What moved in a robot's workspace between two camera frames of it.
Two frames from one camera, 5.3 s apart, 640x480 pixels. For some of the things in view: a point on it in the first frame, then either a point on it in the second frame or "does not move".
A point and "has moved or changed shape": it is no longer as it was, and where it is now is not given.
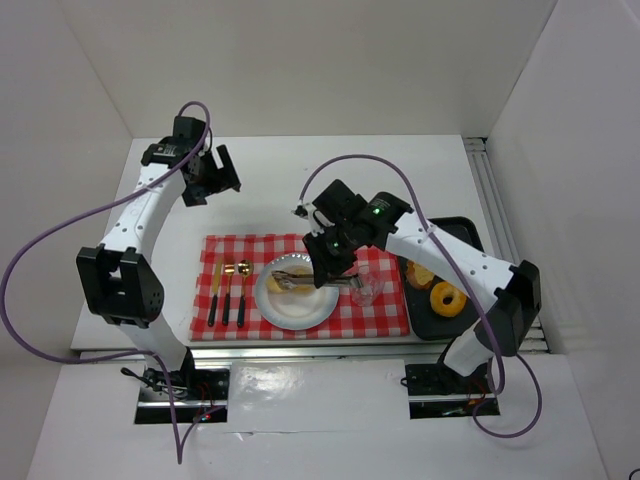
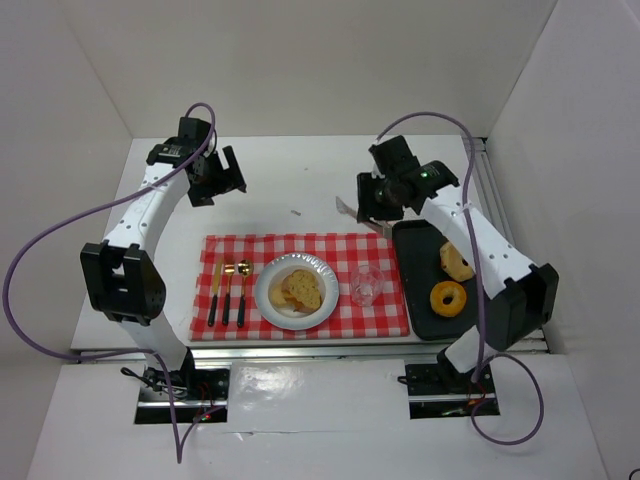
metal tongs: x=291 y=281 has moved or changed shape
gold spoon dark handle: x=245 y=268 does not move
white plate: x=293 y=312 does not move
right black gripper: x=324 y=250 → x=370 y=201
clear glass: x=372 y=283 does not move
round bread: x=275 y=284 → x=277 y=296
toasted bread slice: x=418 y=275 → x=301 y=288
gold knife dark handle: x=215 y=291 does not move
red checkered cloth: x=225 y=306 does not move
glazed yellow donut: x=443 y=290 does not move
